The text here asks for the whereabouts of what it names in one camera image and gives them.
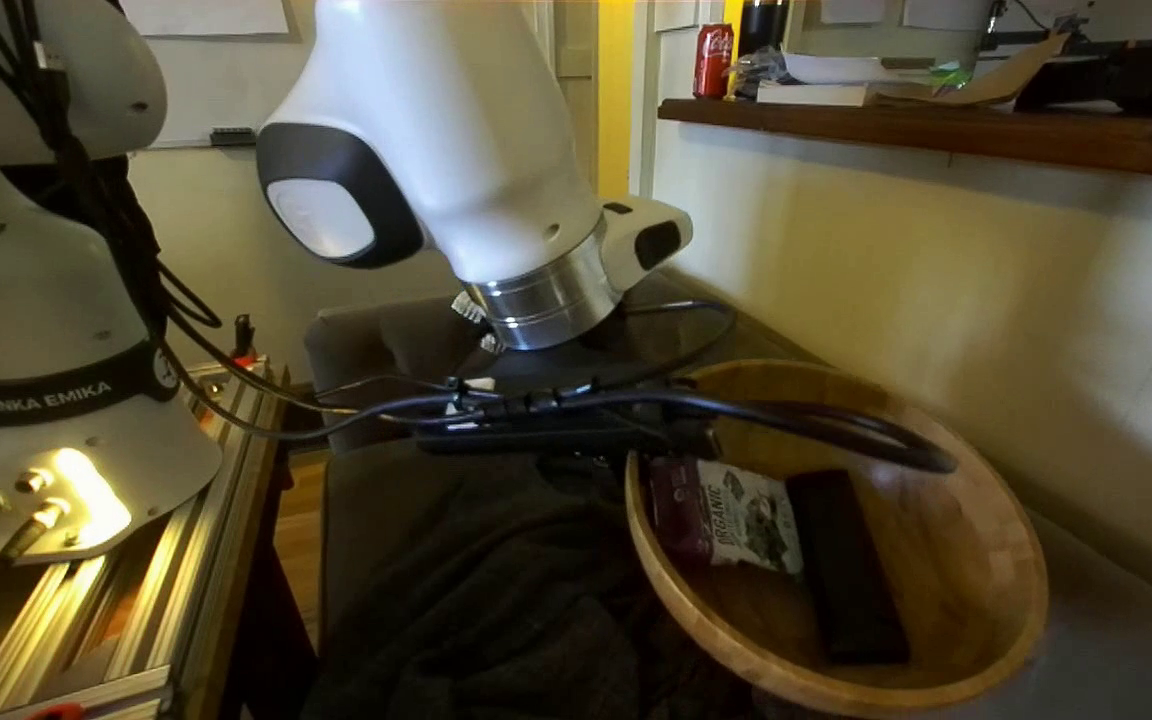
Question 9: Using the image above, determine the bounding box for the dark wooden shelf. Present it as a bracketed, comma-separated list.
[658, 97, 1152, 188]

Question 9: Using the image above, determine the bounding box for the black rectangular case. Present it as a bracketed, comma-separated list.
[785, 464, 916, 667]

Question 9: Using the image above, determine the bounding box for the purple white snack packet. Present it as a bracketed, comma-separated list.
[641, 453, 807, 581]

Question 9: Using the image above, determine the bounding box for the grey tufted sofa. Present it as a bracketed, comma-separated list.
[300, 265, 1152, 720]

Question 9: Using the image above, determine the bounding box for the dark grey blanket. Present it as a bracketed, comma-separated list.
[300, 445, 767, 720]

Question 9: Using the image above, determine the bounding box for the plastic storage bin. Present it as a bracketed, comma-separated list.
[785, 0, 1006, 79]

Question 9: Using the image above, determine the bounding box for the large wooden bowl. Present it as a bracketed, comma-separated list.
[619, 355, 1052, 720]

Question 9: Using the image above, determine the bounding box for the brown cardboard piece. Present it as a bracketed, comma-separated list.
[869, 27, 1077, 112]

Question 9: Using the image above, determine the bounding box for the aluminium frame robot table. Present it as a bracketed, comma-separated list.
[0, 373, 295, 720]

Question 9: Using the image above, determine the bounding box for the black blue tabletop object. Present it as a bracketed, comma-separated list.
[1012, 0, 1152, 120]

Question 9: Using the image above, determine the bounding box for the dark glass bottle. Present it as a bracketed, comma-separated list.
[735, 0, 792, 55]

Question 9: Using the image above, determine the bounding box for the white flat box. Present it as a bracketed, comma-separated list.
[750, 74, 880, 112]

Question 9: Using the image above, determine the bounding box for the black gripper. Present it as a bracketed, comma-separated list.
[519, 334, 708, 430]

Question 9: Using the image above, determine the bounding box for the red soda can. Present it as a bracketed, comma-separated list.
[691, 21, 735, 105]

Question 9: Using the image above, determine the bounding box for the wall whiteboard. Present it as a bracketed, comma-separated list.
[121, 0, 295, 38]

